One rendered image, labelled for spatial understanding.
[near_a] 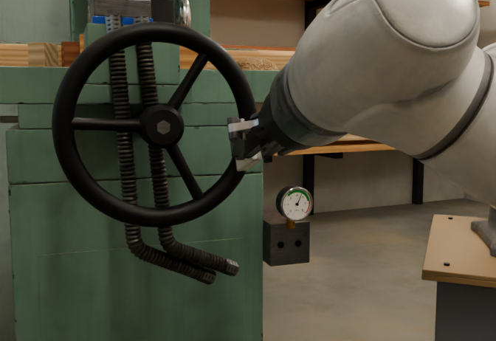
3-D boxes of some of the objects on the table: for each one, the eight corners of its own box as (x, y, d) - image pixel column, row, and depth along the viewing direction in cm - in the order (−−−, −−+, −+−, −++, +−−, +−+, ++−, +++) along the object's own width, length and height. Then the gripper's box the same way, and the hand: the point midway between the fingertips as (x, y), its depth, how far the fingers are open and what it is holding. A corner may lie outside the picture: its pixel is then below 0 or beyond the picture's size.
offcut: (28, 66, 89) (26, 43, 88) (42, 68, 92) (41, 44, 92) (44, 66, 88) (43, 42, 87) (58, 67, 91) (57, 44, 91)
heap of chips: (241, 70, 99) (241, 54, 99) (222, 72, 111) (222, 59, 111) (284, 71, 102) (284, 55, 102) (261, 73, 114) (261, 60, 113)
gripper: (359, 71, 57) (280, 134, 79) (242, 70, 53) (193, 136, 75) (370, 139, 56) (286, 184, 78) (250, 143, 52) (198, 189, 74)
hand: (248, 155), depth 73 cm, fingers closed
